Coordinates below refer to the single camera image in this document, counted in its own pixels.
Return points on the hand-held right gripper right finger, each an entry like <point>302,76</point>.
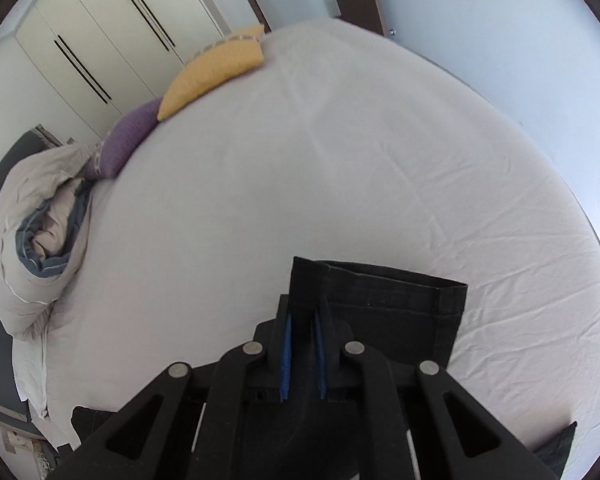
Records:
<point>322,360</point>

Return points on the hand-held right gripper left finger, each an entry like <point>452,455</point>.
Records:
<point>285,360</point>

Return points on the black denim pants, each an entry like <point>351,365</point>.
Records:
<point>380,305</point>

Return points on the bed with white sheet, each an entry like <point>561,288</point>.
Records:
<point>330,160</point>

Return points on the white pillow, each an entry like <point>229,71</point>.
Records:
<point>30,375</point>

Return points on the purple pillow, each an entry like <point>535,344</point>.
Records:
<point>125,140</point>

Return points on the yellow pillow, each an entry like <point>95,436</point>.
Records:
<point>215,70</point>

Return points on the grey rolled duvet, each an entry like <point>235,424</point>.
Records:
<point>25,200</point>

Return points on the white wall socket panel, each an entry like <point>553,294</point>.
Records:
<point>17,442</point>

